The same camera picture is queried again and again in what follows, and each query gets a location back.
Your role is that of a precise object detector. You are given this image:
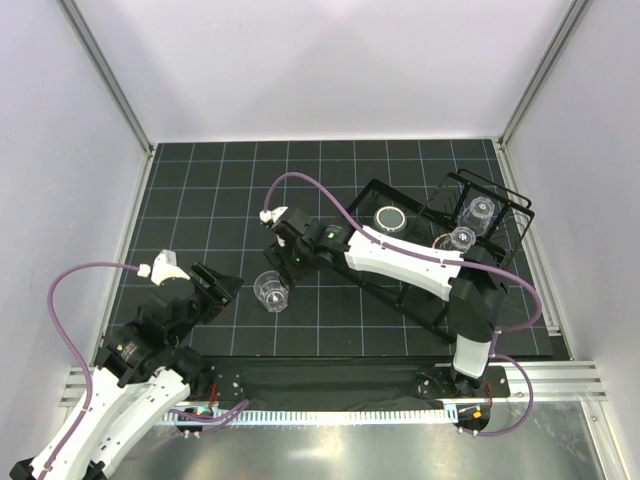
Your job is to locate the clear plastic cup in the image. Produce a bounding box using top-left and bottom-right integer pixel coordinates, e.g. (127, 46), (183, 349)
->
(253, 270), (289, 313)

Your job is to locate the green grey mug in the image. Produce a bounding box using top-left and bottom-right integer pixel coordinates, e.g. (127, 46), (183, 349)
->
(373, 205), (407, 236)

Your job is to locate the small clear faceted glass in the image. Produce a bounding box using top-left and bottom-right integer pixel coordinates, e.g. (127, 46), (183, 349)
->
(457, 196), (495, 237)

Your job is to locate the red skull mug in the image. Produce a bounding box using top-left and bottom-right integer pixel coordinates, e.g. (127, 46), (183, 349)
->
(431, 232), (454, 250)

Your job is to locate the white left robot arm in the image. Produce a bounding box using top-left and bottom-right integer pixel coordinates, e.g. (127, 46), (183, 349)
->
(9, 250), (243, 479)

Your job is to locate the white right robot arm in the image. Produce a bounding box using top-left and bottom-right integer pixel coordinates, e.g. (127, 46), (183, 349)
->
(259, 206), (506, 396)

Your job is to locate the black grid mat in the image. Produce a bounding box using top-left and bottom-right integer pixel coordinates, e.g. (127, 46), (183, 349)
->
(127, 139), (504, 356)

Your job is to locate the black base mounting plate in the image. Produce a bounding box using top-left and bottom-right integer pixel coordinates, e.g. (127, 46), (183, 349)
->
(207, 356), (511, 410)

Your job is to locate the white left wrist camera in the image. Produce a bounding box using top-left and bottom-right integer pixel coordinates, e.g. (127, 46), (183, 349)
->
(136, 249), (190, 286)

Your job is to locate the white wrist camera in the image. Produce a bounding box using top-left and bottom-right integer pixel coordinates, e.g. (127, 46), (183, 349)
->
(259, 206), (289, 248)
(136, 249), (190, 286)

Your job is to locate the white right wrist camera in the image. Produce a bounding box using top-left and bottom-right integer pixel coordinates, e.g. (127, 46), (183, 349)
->
(259, 206), (289, 248)

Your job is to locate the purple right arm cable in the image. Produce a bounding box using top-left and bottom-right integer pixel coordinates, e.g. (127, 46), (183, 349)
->
(262, 172), (544, 439)

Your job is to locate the black wire dish rack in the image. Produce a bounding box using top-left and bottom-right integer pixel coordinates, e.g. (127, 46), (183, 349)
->
(338, 169), (534, 344)

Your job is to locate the aluminium rail with slots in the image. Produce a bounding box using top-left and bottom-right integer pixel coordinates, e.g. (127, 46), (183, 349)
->
(58, 362), (609, 427)

